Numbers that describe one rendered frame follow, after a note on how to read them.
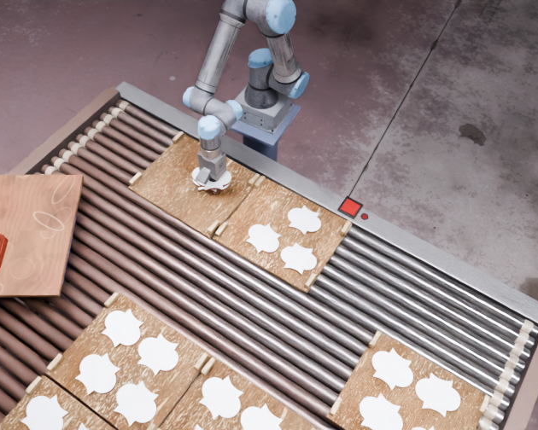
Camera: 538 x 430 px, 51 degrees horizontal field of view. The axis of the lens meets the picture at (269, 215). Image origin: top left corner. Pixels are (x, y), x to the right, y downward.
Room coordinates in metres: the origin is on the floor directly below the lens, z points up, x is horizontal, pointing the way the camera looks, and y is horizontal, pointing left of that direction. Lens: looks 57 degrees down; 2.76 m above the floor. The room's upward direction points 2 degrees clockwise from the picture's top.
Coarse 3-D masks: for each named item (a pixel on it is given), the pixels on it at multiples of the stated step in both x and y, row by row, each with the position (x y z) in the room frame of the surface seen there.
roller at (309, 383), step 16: (80, 240) 1.05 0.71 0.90; (96, 240) 1.05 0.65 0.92; (112, 256) 0.98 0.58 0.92; (144, 272) 0.92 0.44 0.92; (160, 288) 0.86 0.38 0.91; (192, 304) 0.80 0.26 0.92; (208, 320) 0.75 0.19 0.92; (240, 336) 0.69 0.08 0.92; (256, 352) 0.64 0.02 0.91; (272, 352) 0.64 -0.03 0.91; (288, 368) 0.59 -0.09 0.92; (304, 384) 0.54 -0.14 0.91; (320, 384) 0.54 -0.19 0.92
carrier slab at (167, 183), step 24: (192, 144) 1.52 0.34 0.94; (168, 168) 1.39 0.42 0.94; (192, 168) 1.39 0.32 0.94; (240, 168) 1.40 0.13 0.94; (144, 192) 1.26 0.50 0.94; (168, 192) 1.27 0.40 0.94; (192, 192) 1.27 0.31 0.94; (216, 192) 1.28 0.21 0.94; (240, 192) 1.28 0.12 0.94; (192, 216) 1.16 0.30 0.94; (216, 216) 1.17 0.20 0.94
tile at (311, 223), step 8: (296, 208) 1.21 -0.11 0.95; (304, 208) 1.21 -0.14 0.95; (288, 216) 1.17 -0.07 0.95; (296, 216) 1.17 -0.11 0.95; (304, 216) 1.18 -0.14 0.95; (312, 216) 1.18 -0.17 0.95; (296, 224) 1.14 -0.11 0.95; (304, 224) 1.14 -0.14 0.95; (312, 224) 1.14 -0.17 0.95; (320, 224) 1.14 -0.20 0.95; (304, 232) 1.10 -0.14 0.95; (312, 232) 1.11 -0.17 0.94
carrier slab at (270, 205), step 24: (264, 192) 1.29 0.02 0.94; (288, 192) 1.29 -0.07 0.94; (240, 216) 1.17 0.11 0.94; (264, 216) 1.18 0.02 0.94; (336, 216) 1.19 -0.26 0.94; (216, 240) 1.06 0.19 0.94; (240, 240) 1.06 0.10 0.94; (288, 240) 1.07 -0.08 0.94; (312, 240) 1.08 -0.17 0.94; (336, 240) 1.08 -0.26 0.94; (264, 264) 0.96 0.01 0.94
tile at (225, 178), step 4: (228, 172) 1.33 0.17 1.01; (224, 176) 1.31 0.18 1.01; (228, 176) 1.31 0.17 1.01; (196, 180) 1.28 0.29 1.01; (208, 180) 1.29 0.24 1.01; (220, 180) 1.29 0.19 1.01; (224, 180) 1.29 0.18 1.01; (228, 180) 1.29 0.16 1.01; (200, 184) 1.26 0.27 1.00; (204, 184) 1.26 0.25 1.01; (208, 184) 1.26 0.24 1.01; (212, 184) 1.27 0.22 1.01; (216, 184) 1.27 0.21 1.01; (220, 184) 1.27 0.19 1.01; (224, 184) 1.27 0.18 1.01; (208, 188) 1.25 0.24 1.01; (212, 188) 1.25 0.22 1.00; (216, 188) 1.25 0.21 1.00; (220, 188) 1.25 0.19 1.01
